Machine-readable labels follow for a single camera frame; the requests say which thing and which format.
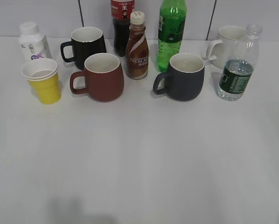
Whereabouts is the clear water bottle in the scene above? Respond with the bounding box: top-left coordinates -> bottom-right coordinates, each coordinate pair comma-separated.
217,24 -> 263,101

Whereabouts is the yellow paper cup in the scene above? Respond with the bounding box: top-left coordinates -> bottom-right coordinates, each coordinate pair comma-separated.
21,58 -> 61,105

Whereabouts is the dark red ceramic mug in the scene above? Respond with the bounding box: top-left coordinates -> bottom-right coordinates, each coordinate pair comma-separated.
70,53 -> 124,102

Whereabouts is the dark grey ceramic mug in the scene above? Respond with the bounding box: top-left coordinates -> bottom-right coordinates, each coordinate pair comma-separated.
153,53 -> 205,101

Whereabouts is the brown Nescafe coffee bottle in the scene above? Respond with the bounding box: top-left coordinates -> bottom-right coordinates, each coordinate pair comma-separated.
126,11 -> 149,80

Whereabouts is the black ceramic mug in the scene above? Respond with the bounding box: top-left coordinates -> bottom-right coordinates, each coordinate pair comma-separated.
60,27 -> 107,70

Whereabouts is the green soda bottle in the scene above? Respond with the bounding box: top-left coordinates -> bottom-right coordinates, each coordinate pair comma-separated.
157,0 -> 187,72

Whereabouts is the dark cola bottle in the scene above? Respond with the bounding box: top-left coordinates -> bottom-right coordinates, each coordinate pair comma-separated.
110,0 -> 135,57

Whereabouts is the white ceramic mug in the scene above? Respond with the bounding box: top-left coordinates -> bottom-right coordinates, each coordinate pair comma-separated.
206,26 -> 246,69

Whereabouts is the white yogurt carton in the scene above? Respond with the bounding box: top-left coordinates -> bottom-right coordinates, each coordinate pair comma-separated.
19,22 -> 52,62

